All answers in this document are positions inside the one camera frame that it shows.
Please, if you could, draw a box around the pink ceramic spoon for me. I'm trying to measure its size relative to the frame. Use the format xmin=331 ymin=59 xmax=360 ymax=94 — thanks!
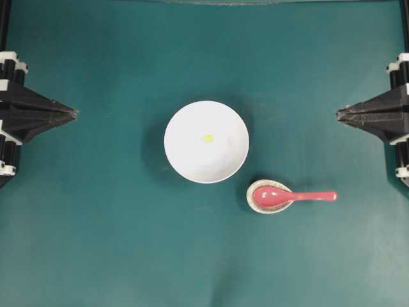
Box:
xmin=252 ymin=186 xmax=338 ymax=207

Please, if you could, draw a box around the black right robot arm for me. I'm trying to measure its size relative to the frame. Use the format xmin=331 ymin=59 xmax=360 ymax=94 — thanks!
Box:
xmin=336 ymin=1 xmax=408 ymax=185

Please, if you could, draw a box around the yellow hexagonal prism block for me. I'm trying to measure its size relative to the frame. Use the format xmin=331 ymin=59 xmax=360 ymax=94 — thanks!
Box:
xmin=203 ymin=134 xmax=213 ymax=143

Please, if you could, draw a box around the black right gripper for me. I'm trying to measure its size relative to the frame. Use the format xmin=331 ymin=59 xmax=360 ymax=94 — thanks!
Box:
xmin=337 ymin=52 xmax=408 ymax=178

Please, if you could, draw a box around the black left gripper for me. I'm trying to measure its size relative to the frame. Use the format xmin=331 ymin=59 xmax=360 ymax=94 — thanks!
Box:
xmin=1 ymin=51 xmax=77 ymax=176

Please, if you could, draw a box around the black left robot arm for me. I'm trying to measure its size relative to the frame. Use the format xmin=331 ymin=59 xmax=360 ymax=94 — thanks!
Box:
xmin=1 ymin=1 xmax=77 ymax=185

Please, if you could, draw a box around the white round bowl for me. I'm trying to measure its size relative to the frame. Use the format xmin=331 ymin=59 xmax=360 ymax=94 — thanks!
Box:
xmin=164 ymin=101 xmax=250 ymax=184

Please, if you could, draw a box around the green table mat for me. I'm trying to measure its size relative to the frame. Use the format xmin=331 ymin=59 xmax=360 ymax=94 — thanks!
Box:
xmin=1 ymin=1 xmax=408 ymax=306

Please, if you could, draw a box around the speckled beige spoon rest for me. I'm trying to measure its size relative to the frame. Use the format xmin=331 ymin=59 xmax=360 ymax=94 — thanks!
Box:
xmin=246 ymin=179 xmax=293 ymax=214

